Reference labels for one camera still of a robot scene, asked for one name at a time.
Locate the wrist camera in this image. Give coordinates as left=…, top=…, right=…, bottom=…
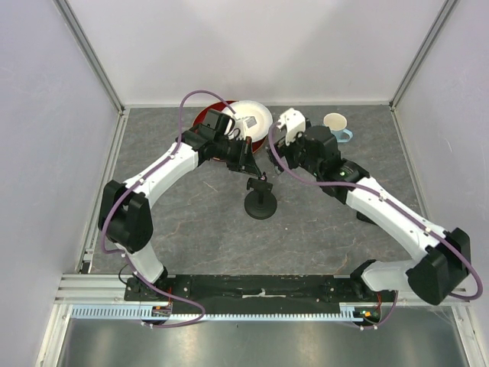
left=225, top=115, right=259, bottom=139
left=277, top=108, right=306, bottom=146

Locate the light blue mug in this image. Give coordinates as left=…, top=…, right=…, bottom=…
left=323, top=112, right=353, bottom=143

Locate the black phone stand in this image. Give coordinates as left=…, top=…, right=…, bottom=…
left=244, top=178, right=277, bottom=220

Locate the grey cable duct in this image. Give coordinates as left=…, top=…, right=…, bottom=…
left=71, top=304, right=372, bottom=322

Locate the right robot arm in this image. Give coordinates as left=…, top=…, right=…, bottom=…
left=268, top=125, right=473, bottom=305

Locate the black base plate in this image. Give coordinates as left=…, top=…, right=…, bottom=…
left=124, top=273, right=399, bottom=315

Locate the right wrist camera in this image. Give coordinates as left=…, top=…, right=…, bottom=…
left=277, top=108, right=306, bottom=146

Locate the white paper plate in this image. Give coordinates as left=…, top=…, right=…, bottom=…
left=222, top=100, right=273, bottom=142

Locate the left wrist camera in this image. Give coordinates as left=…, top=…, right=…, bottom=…
left=225, top=115, right=259, bottom=139

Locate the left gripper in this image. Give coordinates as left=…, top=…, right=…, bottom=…
left=215, top=137, right=261, bottom=177

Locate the red round tray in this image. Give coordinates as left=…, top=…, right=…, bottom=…
left=193, top=102, right=267, bottom=154

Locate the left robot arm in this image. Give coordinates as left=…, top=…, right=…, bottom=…
left=98, top=109, right=264, bottom=300

